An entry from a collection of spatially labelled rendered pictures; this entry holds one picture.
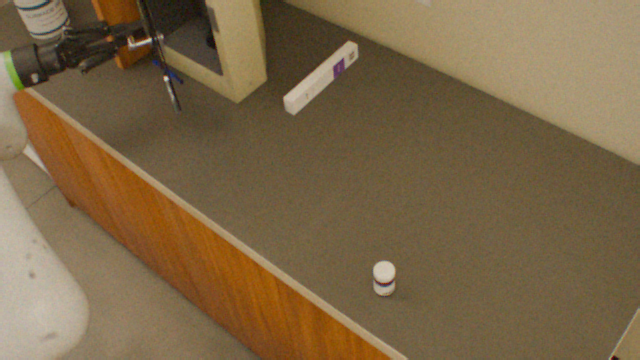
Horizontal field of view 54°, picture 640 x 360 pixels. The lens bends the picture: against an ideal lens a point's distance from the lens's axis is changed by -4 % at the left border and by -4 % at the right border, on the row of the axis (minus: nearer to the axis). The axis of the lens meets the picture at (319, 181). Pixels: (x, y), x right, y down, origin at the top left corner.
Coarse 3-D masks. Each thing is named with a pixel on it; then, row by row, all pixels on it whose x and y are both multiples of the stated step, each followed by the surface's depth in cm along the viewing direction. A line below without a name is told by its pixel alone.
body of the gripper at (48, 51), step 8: (56, 40) 142; (64, 40) 141; (72, 40) 142; (40, 48) 140; (48, 48) 140; (56, 48) 141; (64, 48) 142; (48, 56) 140; (56, 56) 141; (64, 56) 144; (72, 56) 144; (48, 64) 141; (56, 64) 141; (64, 64) 145; (72, 64) 146; (48, 72) 142; (56, 72) 143
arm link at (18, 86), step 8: (0, 56) 138; (8, 56) 138; (0, 64) 137; (8, 64) 138; (0, 72) 137; (8, 72) 138; (16, 72) 138; (0, 80) 138; (8, 80) 138; (16, 80) 139; (0, 88) 138; (8, 88) 140; (16, 88) 141; (24, 88) 142; (0, 96) 138; (8, 96) 140; (0, 104) 138
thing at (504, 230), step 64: (64, 0) 206; (320, 64) 174; (384, 64) 172; (128, 128) 164; (192, 128) 162; (256, 128) 160; (320, 128) 158; (384, 128) 157; (448, 128) 155; (512, 128) 153; (192, 192) 149; (256, 192) 147; (320, 192) 146; (384, 192) 144; (448, 192) 143; (512, 192) 141; (576, 192) 140; (256, 256) 138; (320, 256) 135; (384, 256) 134; (448, 256) 132; (512, 256) 131; (576, 256) 129; (384, 320) 124; (448, 320) 123; (512, 320) 122; (576, 320) 121
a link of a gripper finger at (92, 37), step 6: (102, 30) 144; (84, 36) 144; (90, 36) 144; (96, 36) 143; (102, 36) 144; (108, 36) 144; (84, 42) 143; (90, 42) 144; (72, 48) 142; (78, 48) 143
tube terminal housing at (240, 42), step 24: (216, 0) 143; (240, 0) 149; (240, 24) 153; (168, 48) 173; (240, 48) 157; (264, 48) 176; (192, 72) 172; (240, 72) 161; (264, 72) 169; (240, 96) 166
